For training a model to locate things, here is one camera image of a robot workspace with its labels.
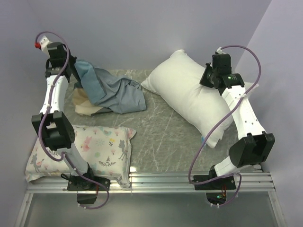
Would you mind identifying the white pillow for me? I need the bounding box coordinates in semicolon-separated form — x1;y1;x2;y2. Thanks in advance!
141;49;254;149

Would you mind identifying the striped blue beige pillowcase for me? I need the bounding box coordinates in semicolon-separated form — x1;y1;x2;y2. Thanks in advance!
74;60;147;114

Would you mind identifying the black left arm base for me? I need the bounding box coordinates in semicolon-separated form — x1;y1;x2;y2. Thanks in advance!
61;173;110;205

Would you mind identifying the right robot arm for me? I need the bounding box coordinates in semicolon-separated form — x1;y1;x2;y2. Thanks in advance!
200;52;275;189

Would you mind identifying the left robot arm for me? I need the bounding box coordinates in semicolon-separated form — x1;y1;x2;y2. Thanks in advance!
31;42;96;190

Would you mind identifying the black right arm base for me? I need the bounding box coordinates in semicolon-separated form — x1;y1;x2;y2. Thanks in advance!
193;175;240;207

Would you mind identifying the floral deer print pillow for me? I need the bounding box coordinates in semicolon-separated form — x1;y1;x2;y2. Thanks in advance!
25;126;136;188

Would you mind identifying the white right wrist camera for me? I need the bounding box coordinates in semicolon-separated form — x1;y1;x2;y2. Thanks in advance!
215;47;225;54

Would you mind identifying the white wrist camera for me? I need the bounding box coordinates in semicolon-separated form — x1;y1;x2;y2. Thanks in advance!
34;35;52;54
215;47;225;54

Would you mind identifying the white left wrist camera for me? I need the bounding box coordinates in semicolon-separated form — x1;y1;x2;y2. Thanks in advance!
34;35;52;54

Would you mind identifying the aluminium front rail frame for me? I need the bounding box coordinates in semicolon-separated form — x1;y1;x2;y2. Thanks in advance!
16;172;286;227

